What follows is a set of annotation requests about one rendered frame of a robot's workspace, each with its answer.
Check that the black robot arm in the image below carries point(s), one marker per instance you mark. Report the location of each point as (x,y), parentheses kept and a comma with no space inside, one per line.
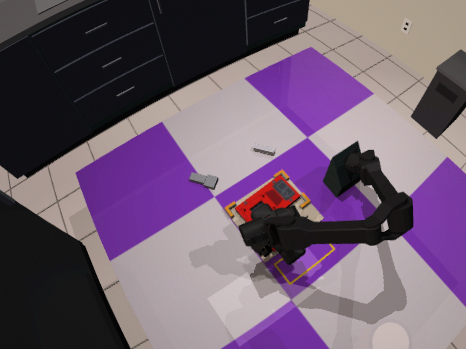
(297,232)

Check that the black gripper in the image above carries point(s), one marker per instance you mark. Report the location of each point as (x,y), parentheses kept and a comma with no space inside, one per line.
(288,256)

